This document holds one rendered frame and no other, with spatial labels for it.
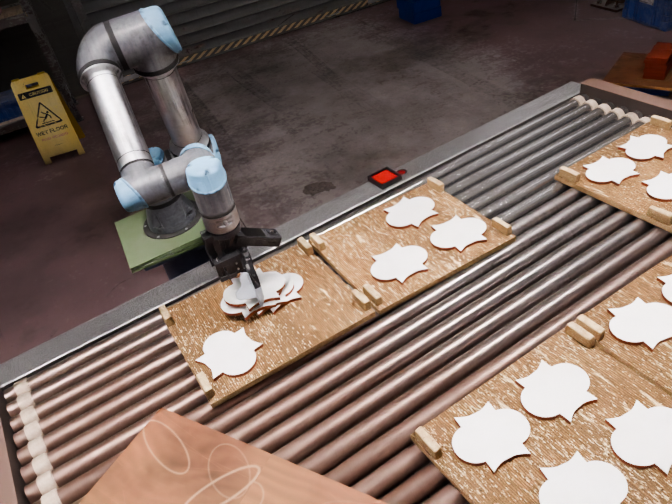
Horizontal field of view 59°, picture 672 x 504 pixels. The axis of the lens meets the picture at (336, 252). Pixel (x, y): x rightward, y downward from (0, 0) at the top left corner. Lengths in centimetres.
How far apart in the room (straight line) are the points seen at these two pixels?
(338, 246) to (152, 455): 73
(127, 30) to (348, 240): 73
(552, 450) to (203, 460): 59
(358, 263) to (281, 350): 32
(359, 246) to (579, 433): 71
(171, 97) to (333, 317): 71
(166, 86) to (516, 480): 119
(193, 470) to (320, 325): 46
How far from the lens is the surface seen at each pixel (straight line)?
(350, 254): 151
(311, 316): 137
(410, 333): 132
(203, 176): 119
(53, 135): 491
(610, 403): 120
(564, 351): 126
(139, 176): 131
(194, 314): 148
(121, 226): 199
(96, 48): 152
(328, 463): 115
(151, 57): 154
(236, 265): 132
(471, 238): 151
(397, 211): 162
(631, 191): 172
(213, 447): 107
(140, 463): 111
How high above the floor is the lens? 187
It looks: 38 degrees down
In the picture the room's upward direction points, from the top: 12 degrees counter-clockwise
